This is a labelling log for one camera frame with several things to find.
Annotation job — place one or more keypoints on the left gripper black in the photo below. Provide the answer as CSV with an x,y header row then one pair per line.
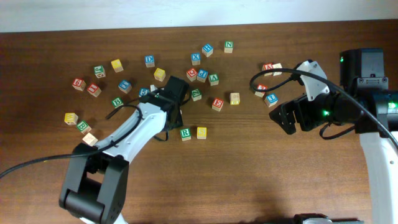
x,y
173,118

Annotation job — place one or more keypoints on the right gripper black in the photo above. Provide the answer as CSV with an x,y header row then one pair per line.
x,y
301,112

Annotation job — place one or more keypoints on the yellow S block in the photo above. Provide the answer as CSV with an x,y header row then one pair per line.
x,y
201,132
159,74

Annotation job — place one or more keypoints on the green R block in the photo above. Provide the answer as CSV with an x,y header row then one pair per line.
x,y
185,134

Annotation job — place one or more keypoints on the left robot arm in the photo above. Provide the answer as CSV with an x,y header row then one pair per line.
x,y
94,189

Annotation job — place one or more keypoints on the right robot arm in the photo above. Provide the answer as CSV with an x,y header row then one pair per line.
x,y
367,104

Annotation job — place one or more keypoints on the blue L block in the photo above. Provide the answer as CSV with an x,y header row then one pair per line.
x,y
271,100

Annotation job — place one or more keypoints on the green Z block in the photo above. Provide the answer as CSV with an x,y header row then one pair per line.
x,y
196,94

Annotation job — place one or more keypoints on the blue 5 block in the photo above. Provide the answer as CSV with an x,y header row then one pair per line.
x,y
143,92

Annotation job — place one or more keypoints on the red Q block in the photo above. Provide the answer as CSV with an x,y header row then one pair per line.
x,y
192,74

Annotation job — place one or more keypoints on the red 3 block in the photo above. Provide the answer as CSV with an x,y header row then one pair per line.
x,y
259,93

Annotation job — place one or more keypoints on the blue P block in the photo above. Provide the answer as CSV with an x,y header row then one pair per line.
x,y
202,75

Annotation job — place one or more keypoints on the blue D block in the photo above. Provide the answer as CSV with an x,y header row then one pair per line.
x,y
149,61

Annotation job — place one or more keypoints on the red E block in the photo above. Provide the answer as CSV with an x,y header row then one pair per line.
x,y
217,104

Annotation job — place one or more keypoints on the blue T block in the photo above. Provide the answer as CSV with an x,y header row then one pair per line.
x,y
125,86

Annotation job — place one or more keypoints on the green V block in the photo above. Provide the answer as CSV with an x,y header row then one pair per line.
x,y
213,79

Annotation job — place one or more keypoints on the blue X block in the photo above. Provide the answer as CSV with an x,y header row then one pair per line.
x,y
195,58

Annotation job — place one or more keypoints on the plain white block right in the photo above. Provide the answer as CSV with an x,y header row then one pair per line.
x,y
275,66

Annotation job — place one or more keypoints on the red A block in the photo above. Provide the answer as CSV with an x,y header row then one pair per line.
x,y
267,66

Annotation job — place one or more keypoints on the yellow picture block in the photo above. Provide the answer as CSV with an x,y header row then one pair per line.
x,y
234,98

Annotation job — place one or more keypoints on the green B block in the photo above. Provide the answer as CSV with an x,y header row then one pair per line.
x,y
117,102

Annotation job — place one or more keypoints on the blue H block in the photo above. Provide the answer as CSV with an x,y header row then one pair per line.
x,y
207,50

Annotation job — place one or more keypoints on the yellow block upper left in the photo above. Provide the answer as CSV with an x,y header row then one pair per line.
x,y
117,65

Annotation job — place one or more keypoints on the green J block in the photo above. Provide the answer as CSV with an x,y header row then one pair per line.
x,y
99,71

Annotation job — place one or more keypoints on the red 1 block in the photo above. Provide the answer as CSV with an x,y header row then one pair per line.
x,y
94,90

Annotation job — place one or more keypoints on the green N block top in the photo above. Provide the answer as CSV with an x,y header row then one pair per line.
x,y
228,47

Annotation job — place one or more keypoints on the plain wooden block left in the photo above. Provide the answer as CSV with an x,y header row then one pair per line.
x,y
89,139

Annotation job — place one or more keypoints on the green E block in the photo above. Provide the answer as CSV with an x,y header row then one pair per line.
x,y
83,127

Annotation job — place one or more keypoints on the red 6 block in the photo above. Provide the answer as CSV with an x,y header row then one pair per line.
x,y
79,84

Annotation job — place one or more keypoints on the yellow W block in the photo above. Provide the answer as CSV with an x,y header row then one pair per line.
x,y
71,118

